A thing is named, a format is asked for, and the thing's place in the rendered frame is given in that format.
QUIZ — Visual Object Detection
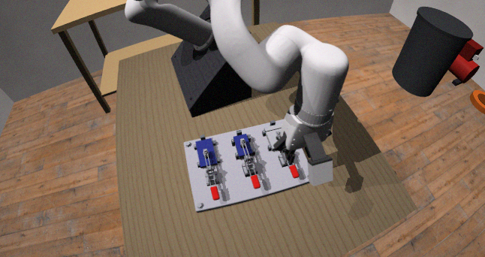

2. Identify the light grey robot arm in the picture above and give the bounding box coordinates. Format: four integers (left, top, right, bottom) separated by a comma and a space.
125, 0, 349, 186

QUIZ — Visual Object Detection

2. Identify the blue rectangular block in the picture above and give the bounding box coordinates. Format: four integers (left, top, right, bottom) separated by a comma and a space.
233, 134, 253, 159
195, 138, 217, 168

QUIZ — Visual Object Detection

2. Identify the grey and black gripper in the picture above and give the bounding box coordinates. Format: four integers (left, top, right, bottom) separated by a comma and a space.
273, 105, 334, 164

